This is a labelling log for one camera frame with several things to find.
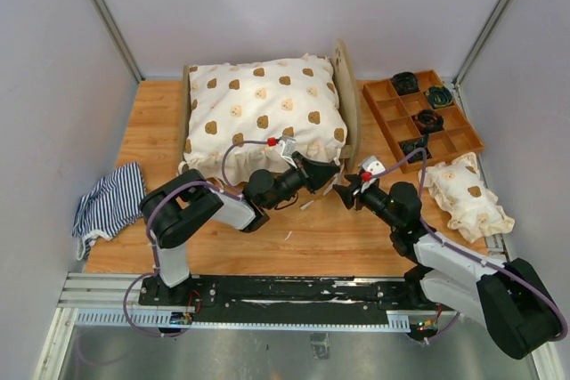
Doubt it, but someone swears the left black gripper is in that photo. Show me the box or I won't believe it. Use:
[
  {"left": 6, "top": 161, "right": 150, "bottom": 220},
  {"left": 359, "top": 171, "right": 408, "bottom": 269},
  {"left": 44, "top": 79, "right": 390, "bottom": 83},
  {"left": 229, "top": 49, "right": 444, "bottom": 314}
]
[{"left": 265, "top": 151, "right": 341, "bottom": 210}]

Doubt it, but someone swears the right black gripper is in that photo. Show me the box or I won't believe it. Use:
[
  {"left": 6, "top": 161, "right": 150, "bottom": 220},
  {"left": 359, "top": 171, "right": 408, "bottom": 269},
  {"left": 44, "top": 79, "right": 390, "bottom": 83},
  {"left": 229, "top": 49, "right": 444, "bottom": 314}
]
[{"left": 333, "top": 173, "right": 401, "bottom": 230}]

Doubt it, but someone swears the wooden pet bed frame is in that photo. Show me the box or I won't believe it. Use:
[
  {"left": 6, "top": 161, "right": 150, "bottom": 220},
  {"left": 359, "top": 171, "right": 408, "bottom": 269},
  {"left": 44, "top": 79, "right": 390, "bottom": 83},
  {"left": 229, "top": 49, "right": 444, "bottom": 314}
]
[{"left": 177, "top": 38, "right": 362, "bottom": 172}]

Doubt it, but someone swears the bear print bed cushion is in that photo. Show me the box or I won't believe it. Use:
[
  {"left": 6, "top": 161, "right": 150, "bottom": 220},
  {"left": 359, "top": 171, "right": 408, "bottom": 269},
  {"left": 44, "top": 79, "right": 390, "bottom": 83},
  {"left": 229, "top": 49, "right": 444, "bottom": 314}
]
[{"left": 178, "top": 54, "right": 347, "bottom": 184}]

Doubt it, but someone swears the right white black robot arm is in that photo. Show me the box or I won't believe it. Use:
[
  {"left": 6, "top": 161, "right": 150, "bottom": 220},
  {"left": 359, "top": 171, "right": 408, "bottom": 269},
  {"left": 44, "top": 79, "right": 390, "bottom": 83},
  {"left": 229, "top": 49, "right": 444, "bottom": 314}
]
[{"left": 333, "top": 174, "right": 568, "bottom": 360}]

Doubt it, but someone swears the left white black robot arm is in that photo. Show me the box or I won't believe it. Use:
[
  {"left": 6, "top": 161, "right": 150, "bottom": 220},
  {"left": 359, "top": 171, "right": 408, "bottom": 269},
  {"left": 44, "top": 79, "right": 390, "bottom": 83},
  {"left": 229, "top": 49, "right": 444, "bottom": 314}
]
[{"left": 139, "top": 152, "right": 340, "bottom": 305}]

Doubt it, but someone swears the dark green rolled sock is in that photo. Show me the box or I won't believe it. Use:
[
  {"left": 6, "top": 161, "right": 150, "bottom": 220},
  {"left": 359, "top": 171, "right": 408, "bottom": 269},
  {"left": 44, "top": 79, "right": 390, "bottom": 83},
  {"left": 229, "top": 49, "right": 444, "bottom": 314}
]
[{"left": 399, "top": 135, "right": 431, "bottom": 164}]

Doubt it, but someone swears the orange wooden compartment tray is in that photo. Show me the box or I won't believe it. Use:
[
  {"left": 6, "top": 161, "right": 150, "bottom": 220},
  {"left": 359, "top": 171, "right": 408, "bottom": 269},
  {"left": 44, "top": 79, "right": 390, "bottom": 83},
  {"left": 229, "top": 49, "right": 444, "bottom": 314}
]
[{"left": 362, "top": 70, "right": 485, "bottom": 173}]

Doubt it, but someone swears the black orange rolled sock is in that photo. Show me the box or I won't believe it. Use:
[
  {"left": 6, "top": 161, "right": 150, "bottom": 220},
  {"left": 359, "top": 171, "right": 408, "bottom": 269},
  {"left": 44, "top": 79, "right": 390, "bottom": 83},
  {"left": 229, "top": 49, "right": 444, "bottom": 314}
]
[{"left": 411, "top": 109, "right": 444, "bottom": 135}]

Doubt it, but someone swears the black rolled sock back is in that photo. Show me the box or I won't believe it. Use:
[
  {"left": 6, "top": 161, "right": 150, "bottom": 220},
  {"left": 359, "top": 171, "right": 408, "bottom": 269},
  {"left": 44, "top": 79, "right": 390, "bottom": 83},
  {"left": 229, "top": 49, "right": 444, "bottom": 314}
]
[{"left": 390, "top": 71, "right": 419, "bottom": 96}]

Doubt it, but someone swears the small bear print pillow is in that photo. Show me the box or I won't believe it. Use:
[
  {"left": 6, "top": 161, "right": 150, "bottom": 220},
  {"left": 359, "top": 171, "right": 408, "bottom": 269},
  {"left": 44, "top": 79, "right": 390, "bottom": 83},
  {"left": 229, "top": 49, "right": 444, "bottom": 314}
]
[{"left": 418, "top": 152, "right": 515, "bottom": 243}]

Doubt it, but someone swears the green black rolled sock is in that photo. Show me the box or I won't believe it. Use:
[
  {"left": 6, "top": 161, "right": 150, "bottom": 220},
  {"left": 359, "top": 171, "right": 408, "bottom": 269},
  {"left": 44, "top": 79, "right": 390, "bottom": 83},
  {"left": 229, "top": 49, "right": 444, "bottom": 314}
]
[{"left": 424, "top": 85, "right": 453, "bottom": 109}]

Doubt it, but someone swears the striped blue white cloth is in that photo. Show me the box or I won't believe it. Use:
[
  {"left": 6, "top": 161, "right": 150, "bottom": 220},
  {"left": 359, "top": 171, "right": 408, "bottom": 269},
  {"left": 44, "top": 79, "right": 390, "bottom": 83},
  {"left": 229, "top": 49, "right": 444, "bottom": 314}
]
[{"left": 71, "top": 162, "right": 146, "bottom": 261}]

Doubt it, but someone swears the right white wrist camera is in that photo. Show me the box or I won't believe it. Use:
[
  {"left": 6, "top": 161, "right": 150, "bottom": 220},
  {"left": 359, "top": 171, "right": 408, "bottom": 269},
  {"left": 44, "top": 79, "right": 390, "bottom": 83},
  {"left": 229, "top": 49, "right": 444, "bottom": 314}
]
[{"left": 359, "top": 156, "right": 386, "bottom": 183}]

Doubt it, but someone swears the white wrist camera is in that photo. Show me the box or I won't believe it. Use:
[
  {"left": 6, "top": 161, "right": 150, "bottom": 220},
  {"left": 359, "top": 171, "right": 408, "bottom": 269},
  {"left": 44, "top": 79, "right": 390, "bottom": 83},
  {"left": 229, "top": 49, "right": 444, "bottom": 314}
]
[
  {"left": 359, "top": 156, "right": 386, "bottom": 183},
  {"left": 275, "top": 135, "right": 297, "bottom": 167}
]

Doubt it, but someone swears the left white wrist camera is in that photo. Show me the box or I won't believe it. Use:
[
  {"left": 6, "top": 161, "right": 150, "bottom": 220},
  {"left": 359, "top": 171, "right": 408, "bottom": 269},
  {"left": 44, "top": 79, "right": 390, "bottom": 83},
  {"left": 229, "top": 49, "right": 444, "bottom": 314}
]
[{"left": 275, "top": 135, "right": 297, "bottom": 167}]

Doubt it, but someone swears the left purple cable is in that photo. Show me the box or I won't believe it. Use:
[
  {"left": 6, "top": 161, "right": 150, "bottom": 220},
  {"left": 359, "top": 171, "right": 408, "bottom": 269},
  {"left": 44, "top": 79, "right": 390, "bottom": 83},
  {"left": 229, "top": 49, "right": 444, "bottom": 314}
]
[{"left": 146, "top": 137, "right": 280, "bottom": 277}]

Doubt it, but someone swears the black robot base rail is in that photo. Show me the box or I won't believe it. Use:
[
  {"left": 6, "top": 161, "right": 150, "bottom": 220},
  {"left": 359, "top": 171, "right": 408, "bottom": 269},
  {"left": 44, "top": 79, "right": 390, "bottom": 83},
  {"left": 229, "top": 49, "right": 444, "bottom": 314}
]
[{"left": 138, "top": 276, "right": 437, "bottom": 320}]

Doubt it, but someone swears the white slotted cable duct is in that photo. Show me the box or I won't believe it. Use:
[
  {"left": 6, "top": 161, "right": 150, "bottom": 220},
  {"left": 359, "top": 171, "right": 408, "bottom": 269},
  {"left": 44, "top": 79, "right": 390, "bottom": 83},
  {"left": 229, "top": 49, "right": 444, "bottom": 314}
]
[{"left": 76, "top": 307, "right": 411, "bottom": 333}]

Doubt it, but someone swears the right aluminium frame post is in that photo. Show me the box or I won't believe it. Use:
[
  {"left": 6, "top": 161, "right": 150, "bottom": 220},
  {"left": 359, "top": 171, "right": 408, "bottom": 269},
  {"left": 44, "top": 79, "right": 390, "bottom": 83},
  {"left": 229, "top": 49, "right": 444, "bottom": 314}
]
[{"left": 452, "top": 0, "right": 542, "bottom": 86}]

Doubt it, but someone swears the aluminium frame post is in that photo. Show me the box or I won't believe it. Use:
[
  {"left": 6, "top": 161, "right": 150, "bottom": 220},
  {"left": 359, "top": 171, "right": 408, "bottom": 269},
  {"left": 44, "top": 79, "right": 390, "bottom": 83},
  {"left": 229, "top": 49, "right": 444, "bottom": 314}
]
[
  {"left": 452, "top": 0, "right": 542, "bottom": 86},
  {"left": 90, "top": 0, "right": 145, "bottom": 84}
]

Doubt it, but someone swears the left aluminium frame post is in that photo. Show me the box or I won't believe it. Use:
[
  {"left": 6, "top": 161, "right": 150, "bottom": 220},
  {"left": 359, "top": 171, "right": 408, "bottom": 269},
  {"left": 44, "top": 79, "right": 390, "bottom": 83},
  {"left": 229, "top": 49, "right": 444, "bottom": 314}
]
[{"left": 90, "top": 0, "right": 145, "bottom": 84}]

